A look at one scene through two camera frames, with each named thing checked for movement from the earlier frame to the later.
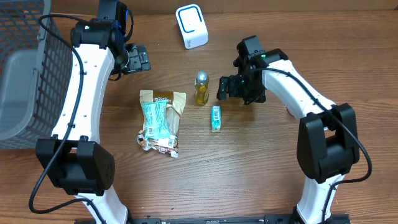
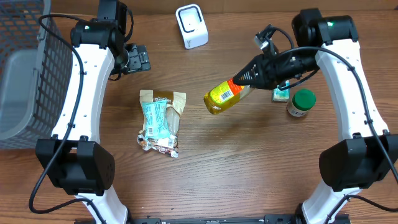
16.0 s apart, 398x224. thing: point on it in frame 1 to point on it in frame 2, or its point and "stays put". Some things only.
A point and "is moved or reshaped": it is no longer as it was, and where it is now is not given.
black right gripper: x=234 y=82 to x=267 y=72
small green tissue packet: x=216 y=119 is moved or reshaped
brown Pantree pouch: x=175 y=102 stays put
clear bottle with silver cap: x=201 y=89 to x=224 y=95
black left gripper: x=137 y=59 stays put
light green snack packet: x=156 y=119 stays put
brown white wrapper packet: x=167 y=144 stays put
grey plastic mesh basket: x=37 y=73 stays put
